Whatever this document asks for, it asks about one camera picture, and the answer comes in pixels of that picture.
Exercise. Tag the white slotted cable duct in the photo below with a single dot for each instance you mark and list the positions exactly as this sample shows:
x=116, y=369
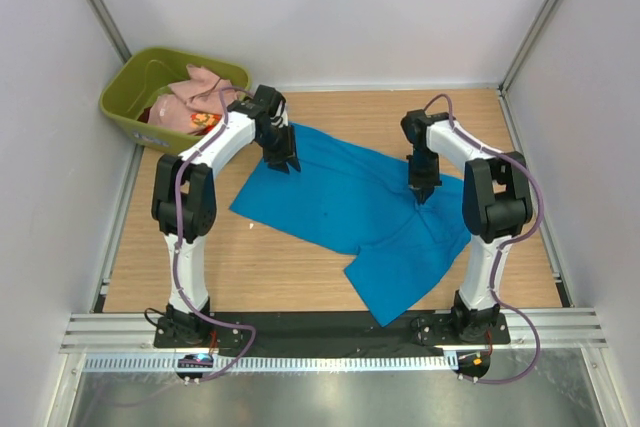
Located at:
x=201, y=363

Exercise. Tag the pink folded shirt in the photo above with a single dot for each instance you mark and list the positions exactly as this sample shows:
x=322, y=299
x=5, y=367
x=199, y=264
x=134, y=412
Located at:
x=203, y=91

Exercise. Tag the olive green plastic bin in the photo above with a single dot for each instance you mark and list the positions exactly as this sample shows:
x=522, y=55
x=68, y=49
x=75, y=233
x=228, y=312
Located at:
x=147, y=76

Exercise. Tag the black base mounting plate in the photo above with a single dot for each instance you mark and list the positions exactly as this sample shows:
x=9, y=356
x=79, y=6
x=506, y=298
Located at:
x=330, y=335

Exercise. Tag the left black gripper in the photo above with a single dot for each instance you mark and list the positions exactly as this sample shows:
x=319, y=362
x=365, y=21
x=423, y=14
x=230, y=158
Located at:
x=282, y=158

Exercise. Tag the right aluminium corner post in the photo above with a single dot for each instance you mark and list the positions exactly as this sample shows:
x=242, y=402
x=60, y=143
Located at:
x=540, y=21

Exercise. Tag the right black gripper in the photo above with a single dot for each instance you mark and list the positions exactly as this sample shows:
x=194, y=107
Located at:
x=424, y=183

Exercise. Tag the blue t shirt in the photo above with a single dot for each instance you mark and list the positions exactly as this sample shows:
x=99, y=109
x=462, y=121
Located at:
x=356, y=201

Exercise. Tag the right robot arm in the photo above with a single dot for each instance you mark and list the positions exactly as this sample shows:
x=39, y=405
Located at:
x=496, y=208

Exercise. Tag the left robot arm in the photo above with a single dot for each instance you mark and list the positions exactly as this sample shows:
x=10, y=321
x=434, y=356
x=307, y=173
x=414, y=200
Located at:
x=184, y=205

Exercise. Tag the red orange patterned garment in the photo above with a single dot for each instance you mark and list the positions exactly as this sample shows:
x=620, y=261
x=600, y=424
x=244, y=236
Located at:
x=203, y=122

